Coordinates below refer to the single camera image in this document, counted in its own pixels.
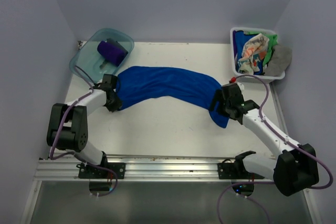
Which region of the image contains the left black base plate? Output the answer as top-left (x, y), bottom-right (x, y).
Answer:
top-left (76, 163), bottom-right (126, 179)

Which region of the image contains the blue towel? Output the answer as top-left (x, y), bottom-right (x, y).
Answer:
top-left (115, 66), bottom-right (229, 129)

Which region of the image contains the grey cloth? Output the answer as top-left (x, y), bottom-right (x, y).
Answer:
top-left (264, 44), bottom-right (292, 77)

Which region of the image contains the aluminium mounting rail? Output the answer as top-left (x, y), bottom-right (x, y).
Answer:
top-left (34, 156), bottom-right (244, 182)

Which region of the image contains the green cloth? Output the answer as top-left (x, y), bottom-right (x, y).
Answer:
top-left (244, 31), bottom-right (278, 75)

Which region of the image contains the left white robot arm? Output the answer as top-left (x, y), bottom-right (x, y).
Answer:
top-left (46, 74), bottom-right (122, 178)

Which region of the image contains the teal translucent plastic bin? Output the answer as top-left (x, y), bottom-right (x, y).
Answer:
top-left (69, 28), bottom-right (134, 82)

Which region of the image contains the dark blue cloth in basket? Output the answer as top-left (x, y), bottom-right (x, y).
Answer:
top-left (233, 30), bottom-right (250, 58)

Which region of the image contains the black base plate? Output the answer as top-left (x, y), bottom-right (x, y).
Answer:
top-left (217, 162), bottom-right (264, 180)
top-left (76, 163), bottom-right (126, 179)

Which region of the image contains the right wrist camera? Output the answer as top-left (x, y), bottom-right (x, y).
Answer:
top-left (229, 77), bottom-right (245, 92)

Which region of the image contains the white laundry basket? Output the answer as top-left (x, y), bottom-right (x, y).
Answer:
top-left (230, 27), bottom-right (285, 83)

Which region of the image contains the rolled dark grey towel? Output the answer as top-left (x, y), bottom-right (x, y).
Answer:
top-left (107, 38), bottom-right (128, 54)

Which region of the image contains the patterned white cloth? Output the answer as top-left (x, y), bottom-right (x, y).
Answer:
top-left (237, 34), bottom-right (269, 74)

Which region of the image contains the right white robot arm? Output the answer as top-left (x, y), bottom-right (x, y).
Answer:
top-left (209, 83), bottom-right (319, 196)

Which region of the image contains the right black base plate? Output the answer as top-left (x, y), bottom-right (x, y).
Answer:
top-left (217, 162), bottom-right (264, 180)

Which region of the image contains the rolled purple towel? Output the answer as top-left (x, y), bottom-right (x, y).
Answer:
top-left (97, 41), bottom-right (128, 67)

